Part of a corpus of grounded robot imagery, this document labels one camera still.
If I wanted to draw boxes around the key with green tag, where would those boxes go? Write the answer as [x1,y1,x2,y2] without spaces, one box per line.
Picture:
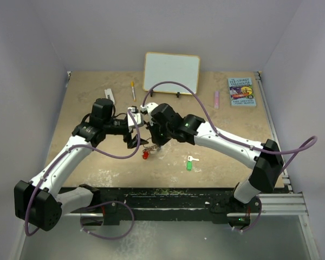
[186,155,199,171]

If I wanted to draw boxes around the yellow white marker pen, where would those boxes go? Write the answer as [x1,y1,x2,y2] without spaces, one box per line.
[131,81,137,102]

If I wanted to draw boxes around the small whiteboard on stand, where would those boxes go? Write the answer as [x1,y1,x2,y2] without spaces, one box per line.
[142,52,200,95]

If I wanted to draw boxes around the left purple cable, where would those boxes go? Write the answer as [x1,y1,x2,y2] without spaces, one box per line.
[24,108,141,241]

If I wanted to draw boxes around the aluminium frame rail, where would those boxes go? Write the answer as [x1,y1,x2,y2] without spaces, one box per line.
[254,70,311,217]

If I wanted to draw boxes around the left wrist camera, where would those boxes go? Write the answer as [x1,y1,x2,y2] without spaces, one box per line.
[127,106,144,129]

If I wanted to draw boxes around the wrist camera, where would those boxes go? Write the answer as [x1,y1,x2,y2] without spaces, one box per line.
[127,106,144,129]
[140,102,158,115]

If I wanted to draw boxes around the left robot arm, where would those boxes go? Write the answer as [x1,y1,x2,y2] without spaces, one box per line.
[14,98,145,236]

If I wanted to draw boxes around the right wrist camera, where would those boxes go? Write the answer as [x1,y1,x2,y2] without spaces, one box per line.
[140,102,158,115]

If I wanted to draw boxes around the white eraser block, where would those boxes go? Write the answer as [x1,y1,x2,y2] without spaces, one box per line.
[104,88,115,104]

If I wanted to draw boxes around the blue paperback book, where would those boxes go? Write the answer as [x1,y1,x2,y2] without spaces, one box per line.
[227,77,256,107]

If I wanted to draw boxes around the keyring with tagged keys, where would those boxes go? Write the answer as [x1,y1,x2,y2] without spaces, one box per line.
[142,145,161,160]

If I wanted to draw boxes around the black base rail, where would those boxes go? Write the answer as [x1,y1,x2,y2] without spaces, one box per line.
[72,187,262,226]

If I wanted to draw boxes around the pink highlighter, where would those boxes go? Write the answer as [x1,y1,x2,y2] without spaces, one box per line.
[214,91,219,109]

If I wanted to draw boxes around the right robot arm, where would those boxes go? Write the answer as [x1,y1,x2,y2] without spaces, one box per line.
[144,103,283,212]

